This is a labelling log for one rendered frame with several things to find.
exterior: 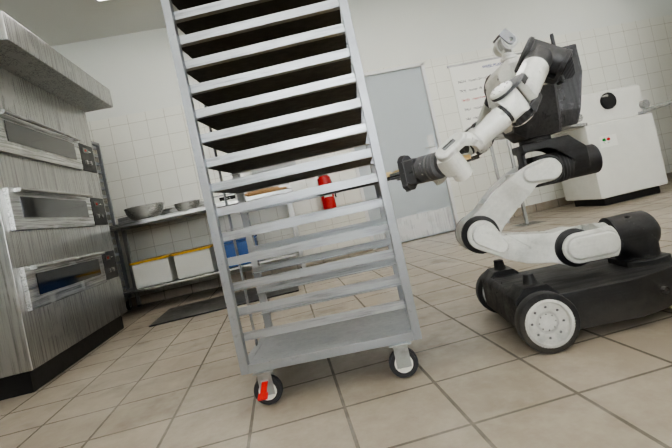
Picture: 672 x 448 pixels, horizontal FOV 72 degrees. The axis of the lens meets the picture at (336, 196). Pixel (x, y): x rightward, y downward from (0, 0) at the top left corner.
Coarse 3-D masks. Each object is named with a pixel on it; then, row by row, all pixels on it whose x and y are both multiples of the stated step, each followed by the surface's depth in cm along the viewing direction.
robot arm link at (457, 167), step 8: (464, 152) 145; (432, 160) 146; (448, 160) 141; (456, 160) 141; (464, 160) 143; (432, 168) 146; (440, 168) 145; (448, 168) 143; (456, 168) 142; (464, 168) 143; (432, 176) 147; (440, 176) 147; (448, 176) 146; (456, 176) 144; (464, 176) 144
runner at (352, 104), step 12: (324, 108) 163; (336, 108) 162; (348, 108) 162; (264, 120) 164; (276, 120) 163; (288, 120) 163; (300, 120) 164; (216, 132) 165; (228, 132) 164; (240, 132) 164; (252, 132) 166
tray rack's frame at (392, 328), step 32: (160, 0) 163; (192, 128) 162; (224, 256) 162; (224, 288) 161; (352, 320) 190; (384, 320) 180; (256, 352) 174; (288, 352) 166; (320, 352) 159; (352, 352) 159
